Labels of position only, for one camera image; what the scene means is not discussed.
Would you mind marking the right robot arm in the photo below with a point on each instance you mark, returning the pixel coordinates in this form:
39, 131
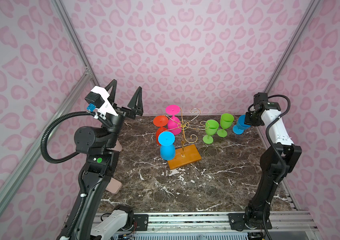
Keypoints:
276, 162

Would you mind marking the green wine glass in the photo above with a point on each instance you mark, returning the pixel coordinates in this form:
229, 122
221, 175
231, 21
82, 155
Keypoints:
226, 121
211, 127

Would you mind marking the wooden rack base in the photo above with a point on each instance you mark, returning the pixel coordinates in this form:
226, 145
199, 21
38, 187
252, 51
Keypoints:
185, 156

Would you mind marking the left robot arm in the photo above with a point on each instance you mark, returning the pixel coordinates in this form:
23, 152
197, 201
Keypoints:
100, 165

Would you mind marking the blue wine glass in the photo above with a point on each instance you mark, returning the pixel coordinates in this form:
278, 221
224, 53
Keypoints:
240, 126
167, 149

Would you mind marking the pink sponge block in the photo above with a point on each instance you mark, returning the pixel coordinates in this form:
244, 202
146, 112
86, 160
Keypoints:
114, 186

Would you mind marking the red wine glass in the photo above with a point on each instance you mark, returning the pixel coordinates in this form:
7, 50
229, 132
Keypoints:
160, 122

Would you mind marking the blue wine glass front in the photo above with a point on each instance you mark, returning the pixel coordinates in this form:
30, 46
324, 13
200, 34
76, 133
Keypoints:
240, 126

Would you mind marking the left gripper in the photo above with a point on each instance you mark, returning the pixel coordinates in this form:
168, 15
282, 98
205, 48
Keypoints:
130, 113

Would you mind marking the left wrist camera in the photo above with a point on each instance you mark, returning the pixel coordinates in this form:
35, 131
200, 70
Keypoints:
98, 102

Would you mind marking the green wine glass front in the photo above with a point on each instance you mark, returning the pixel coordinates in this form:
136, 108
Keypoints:
211, 127

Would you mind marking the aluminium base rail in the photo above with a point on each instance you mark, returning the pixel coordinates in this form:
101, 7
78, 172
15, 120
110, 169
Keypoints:
290, 225

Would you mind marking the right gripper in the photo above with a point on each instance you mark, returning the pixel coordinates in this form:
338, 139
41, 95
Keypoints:
247, 120

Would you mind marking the diagonal aluminium frame bar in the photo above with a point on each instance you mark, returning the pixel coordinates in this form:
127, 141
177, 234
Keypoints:
15, 180

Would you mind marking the magenta wine glass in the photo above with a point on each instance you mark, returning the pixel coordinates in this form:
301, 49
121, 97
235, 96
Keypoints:
173, 124

